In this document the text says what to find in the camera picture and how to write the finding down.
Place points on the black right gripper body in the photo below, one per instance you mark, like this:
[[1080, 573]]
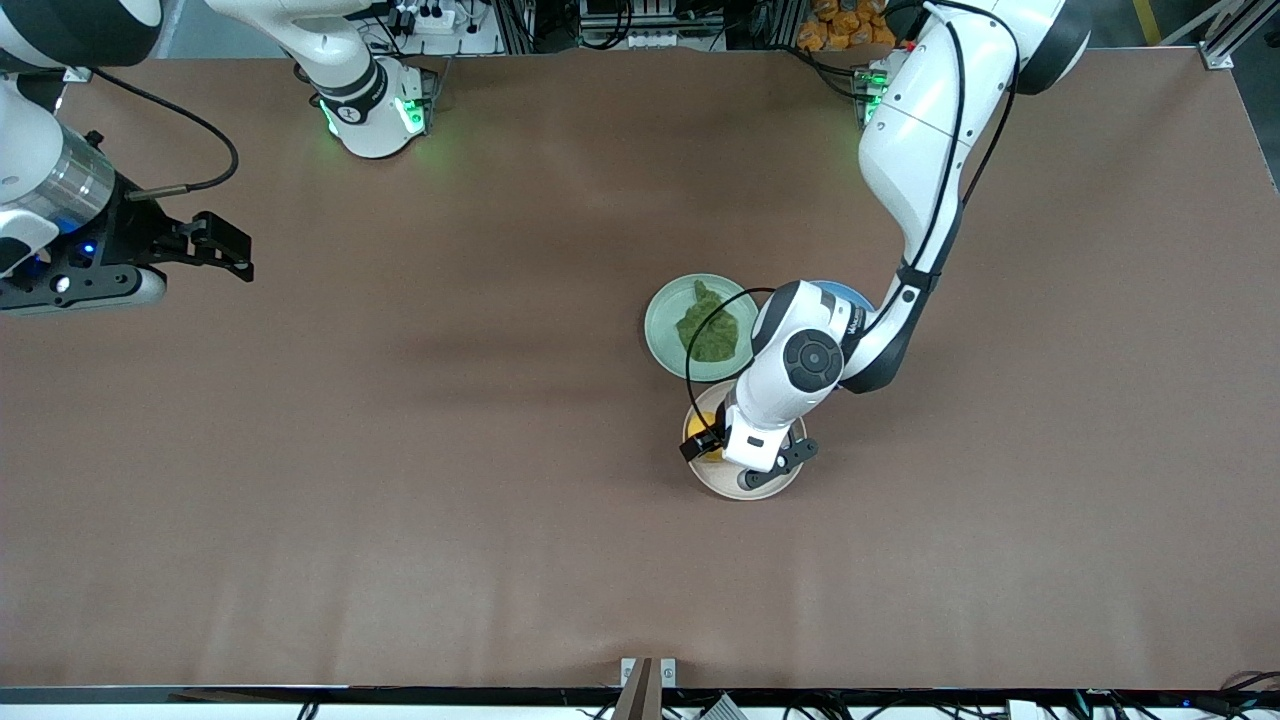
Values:
[[137, 232]]

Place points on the white power strip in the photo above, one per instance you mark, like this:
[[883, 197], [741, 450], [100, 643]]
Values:
[[435, 18]]

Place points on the aluminium frame post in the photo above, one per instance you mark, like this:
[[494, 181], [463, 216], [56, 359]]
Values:
[[78, 74], [1216, 58]]

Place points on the green lettuce leaf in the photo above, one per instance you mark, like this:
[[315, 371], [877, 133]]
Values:
[[712, 340]]

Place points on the blue plate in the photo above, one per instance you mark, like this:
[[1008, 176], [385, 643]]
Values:
[[850, 293]]

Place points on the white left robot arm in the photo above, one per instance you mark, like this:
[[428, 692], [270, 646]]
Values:
[[920, 140]]

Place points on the yellow lemon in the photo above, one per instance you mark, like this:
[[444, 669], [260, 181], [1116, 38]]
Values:
[[700, 421]]

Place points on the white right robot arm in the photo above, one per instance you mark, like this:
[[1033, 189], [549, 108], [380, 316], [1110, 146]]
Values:
[[360, 110]]

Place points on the beige plate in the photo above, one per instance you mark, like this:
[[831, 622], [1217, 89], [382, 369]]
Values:
[[715, 478]]

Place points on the light green plate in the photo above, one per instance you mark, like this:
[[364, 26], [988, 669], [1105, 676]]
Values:
[[662, 335]]

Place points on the silver metal bracket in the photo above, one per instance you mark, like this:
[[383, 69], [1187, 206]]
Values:
[[668, 672]]

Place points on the bag of orange snacks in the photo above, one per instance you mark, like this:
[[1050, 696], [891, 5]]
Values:
[[840, 25]]

